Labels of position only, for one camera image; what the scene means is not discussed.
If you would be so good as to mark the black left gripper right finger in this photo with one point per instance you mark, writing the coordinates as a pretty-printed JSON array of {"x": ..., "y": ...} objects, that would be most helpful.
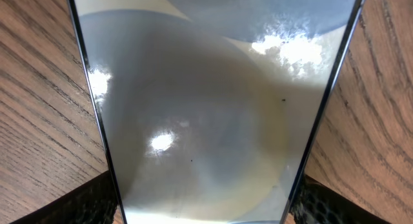
[{"x": 315, "y": 203}]

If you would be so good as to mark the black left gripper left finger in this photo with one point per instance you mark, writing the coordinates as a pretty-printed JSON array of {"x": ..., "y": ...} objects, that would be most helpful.
[{"x": 94, "y": 202}]

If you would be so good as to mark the blue Galaxy smartphone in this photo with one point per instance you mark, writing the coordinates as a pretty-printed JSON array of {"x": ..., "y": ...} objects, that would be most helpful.
[{"x": 207, "y": 109}]

